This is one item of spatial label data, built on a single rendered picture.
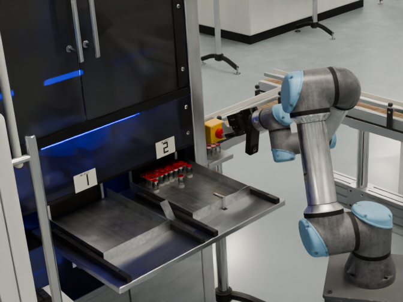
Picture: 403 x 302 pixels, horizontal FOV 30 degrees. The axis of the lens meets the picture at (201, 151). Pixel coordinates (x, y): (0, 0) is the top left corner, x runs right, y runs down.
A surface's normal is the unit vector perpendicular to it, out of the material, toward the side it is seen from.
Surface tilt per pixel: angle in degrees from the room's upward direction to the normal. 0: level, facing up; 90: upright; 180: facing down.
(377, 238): 90
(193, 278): 90
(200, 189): 0
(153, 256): 0
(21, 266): 90
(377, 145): 0
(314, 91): 66
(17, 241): 90
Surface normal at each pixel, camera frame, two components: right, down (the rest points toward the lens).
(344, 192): -0.73, 0.32
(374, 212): 0.07, -0.92
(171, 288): 0.68, 0.27
